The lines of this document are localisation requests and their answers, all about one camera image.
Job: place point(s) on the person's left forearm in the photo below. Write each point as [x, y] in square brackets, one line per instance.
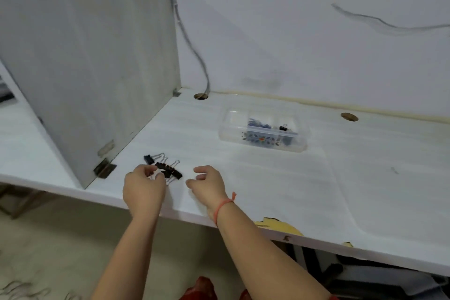
[128, 257]

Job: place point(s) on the person's right hand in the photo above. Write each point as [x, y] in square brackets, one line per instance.
[209, 190]

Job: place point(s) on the person's left thumb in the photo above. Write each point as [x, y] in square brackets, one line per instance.
[161, 179]

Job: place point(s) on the small grey metal bracket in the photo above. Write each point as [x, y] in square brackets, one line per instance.
[176, 92]

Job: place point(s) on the dark metal corner bracket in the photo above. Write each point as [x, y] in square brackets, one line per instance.
[104, 168]

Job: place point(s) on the person's right thumb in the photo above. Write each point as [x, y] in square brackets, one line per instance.
[192, 183]

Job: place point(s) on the wooden furniture frame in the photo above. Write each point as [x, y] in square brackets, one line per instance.
[17, 205]

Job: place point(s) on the red clothing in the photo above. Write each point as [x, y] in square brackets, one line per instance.
[202, 291]

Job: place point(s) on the grey desk divider panel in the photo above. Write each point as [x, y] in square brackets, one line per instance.
[88, 64]

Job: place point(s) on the clear plastic storage box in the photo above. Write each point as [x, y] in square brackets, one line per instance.
[232, 132]

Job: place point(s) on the large yellow sticker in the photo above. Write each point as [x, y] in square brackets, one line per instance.
[281, 226]

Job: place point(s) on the person's right middle finger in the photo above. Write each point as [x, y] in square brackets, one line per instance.
[201, 176]

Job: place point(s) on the black chair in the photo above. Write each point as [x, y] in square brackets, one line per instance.
[369, 278]

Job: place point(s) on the person's left hand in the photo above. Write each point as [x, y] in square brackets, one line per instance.
[142, 194]

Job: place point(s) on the black binder clip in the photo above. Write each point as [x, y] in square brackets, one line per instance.
[149, 159]
[174, 173]
[163, 166]

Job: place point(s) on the pile of binder clips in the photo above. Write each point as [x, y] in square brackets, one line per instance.
[267, 132]

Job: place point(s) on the person's right forearm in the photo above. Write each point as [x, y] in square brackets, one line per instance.
[260, 257]

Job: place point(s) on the small yellow sticker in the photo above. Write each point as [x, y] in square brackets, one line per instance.
[347, 244]

